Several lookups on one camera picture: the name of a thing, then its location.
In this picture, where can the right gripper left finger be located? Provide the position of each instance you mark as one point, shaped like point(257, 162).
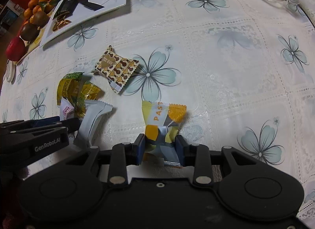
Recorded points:
point(124, 155)

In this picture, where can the red apple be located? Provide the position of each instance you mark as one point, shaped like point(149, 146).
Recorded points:
point(16, 49)

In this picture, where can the brown kiwi front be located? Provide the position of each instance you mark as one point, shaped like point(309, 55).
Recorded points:
point(29, 32)

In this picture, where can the grey white long packet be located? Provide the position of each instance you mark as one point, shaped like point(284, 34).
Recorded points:
point(95, 111)

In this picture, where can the brown heart pattern packet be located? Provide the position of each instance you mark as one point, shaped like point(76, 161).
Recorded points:
point(116, 69)

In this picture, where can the white floral tablecloth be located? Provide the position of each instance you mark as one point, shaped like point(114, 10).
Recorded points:
point(243, 68)

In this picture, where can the yellow orange pass packet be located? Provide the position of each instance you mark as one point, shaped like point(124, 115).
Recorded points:
point(162, 123)

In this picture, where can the white rectangular plate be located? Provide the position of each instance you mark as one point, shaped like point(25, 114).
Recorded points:
point(80, 15)

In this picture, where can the yellow green snack packet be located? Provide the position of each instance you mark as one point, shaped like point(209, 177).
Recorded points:
point(76, 90)

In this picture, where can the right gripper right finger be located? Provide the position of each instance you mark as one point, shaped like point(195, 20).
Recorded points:
point(196, 156)

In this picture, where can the black chocolate packet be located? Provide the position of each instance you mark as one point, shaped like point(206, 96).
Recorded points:
point(66, 7)

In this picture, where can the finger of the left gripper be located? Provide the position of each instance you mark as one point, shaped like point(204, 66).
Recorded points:
point(21, 124)
point(72, 124)

